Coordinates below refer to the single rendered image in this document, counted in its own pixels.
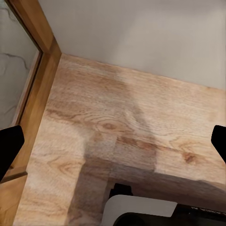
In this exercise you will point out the door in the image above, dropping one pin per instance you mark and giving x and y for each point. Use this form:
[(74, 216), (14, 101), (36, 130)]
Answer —
[(29, 58)]

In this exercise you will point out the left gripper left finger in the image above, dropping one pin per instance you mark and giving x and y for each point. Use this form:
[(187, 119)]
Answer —
[(11, 141)]

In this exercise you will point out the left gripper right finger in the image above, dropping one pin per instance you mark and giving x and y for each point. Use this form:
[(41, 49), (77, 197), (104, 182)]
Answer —
[(218, 139)]

